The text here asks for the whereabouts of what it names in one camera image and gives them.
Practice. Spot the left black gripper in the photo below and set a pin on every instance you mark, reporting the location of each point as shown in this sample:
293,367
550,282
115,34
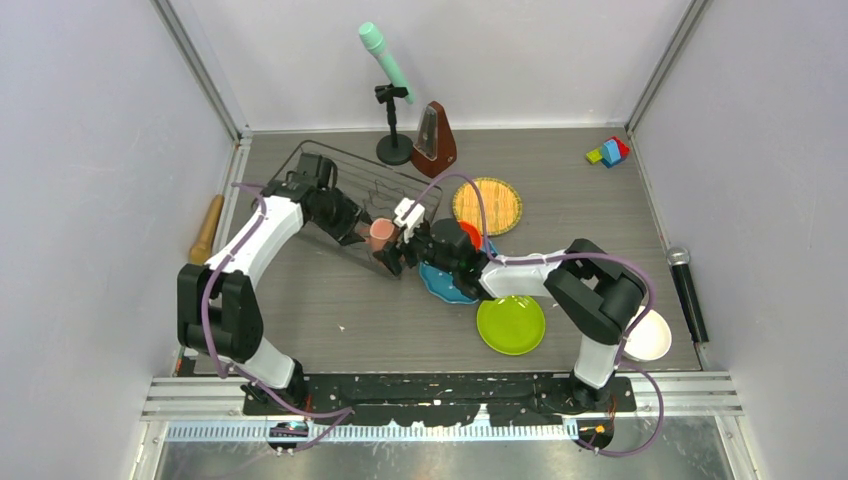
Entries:
352,214

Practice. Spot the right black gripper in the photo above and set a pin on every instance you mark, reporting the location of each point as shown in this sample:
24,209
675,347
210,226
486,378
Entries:
391,256

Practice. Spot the black wire dish rack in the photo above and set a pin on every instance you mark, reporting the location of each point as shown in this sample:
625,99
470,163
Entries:
377,187

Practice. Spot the pink ceramic mug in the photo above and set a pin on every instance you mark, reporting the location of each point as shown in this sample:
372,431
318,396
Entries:
377,234

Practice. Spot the orange bowl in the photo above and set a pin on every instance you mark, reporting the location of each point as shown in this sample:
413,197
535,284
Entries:
474,234

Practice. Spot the white bowl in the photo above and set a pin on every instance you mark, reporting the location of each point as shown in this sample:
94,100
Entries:
650,340

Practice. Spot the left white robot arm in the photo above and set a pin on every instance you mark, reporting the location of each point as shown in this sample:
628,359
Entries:
217,309

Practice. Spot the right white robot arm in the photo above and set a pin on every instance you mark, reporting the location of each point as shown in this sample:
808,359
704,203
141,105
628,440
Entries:
599,293

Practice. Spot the blue dotted plate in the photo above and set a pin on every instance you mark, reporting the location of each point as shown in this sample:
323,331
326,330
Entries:
440,281

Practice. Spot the black microphone stand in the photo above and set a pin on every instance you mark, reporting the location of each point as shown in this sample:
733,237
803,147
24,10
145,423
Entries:
394,149

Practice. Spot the brown wooden metronome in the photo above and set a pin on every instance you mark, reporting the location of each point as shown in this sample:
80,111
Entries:
435,148

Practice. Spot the woven bamboo coaster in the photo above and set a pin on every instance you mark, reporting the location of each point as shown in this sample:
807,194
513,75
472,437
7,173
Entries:
502,205

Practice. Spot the wooden rolling pin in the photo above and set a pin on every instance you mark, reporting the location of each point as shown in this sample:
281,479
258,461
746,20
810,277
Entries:
202,248

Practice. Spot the green plate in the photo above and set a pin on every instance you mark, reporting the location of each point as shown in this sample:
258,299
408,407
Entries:
513,325

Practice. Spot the mint green microphone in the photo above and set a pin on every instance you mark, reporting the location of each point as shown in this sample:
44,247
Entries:
374,42

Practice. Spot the colourful toy blocks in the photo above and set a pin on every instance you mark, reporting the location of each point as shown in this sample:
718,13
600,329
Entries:
611,153

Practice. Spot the black handheld microphone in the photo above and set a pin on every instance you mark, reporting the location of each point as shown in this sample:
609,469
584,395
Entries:
678,259

